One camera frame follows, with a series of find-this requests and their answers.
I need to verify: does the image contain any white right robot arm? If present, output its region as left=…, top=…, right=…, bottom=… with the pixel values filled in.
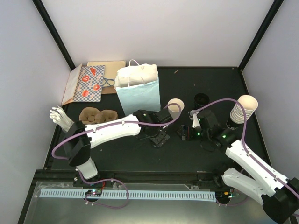
left=189, top=110, right=299, bottom=224

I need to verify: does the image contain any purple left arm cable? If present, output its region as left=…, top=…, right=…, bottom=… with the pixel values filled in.
left=51, top=103, right=184, bottom=161

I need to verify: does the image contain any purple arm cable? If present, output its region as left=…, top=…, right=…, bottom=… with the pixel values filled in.
left=51, top=103, right=184, bottom=161
left=193, top=98, right=299, bottom=199

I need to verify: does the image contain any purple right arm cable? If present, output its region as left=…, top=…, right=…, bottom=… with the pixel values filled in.
left=193, top=98, right=299, bottom=199

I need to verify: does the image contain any light blue slotted cable duct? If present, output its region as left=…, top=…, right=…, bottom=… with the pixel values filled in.
left=39, top=189, right=216, bottom=202

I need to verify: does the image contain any tall stack of paper cups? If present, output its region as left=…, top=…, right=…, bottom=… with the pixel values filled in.
left=226, top=95, right=258, bottom=130

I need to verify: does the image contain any white orange-edged paper bag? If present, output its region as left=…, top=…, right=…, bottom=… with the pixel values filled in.
left=62, top=64, right=82, bottom=105

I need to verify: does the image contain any blue checkered paper bag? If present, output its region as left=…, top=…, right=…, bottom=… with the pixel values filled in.
left=73, top=65, right=115, bottom=103

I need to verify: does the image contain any light blue paper bag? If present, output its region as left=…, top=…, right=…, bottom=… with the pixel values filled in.
left=114, top=59, right=161, bottom=116

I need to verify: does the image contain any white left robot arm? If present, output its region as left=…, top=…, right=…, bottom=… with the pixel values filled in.
left=63, top=109, right=173, bottom=186

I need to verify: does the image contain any tan kraft paper bag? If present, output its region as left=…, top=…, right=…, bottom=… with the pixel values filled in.
left=87, top=61, right=126, bottom=87

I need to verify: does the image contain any brown kraft paper bag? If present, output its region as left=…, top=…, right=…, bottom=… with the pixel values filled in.
left=101, top=86, right=116, bottom=95

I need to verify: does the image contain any black paper cup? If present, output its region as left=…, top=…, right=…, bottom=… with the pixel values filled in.
left=193, top=93, right=210, bottom=110

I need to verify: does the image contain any small electronics board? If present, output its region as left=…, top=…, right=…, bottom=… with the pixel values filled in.
left=85, top=189, right=102, bottom=196

